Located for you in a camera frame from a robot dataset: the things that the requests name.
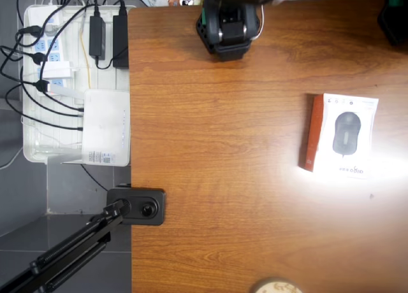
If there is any thin yellow wire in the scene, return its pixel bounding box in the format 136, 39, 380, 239
79, 31, 92, 90

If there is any black power adapter brick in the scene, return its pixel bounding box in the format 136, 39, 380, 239
112, 15, 129, 69
88, 15, 107, 60

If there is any orange white mouse box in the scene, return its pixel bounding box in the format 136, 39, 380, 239
298, 93, 379, 180

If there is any round wooden coaster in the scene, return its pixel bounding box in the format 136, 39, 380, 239
252, 276, 303, 293

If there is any white router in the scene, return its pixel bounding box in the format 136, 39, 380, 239
81, 89, 131, 167

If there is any white power strip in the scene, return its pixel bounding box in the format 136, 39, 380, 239
27, 11, 75, 95

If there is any white plug charger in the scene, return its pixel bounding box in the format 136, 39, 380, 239
41, 61, 73, 80

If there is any black perforated arm base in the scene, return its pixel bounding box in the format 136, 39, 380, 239
377, 0, 408, 47

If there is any black desk clamp base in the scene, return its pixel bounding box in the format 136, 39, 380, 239
106, 186, 167, 226

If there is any white plastic tray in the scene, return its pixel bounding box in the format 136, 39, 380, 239
22, 4, 137, 164

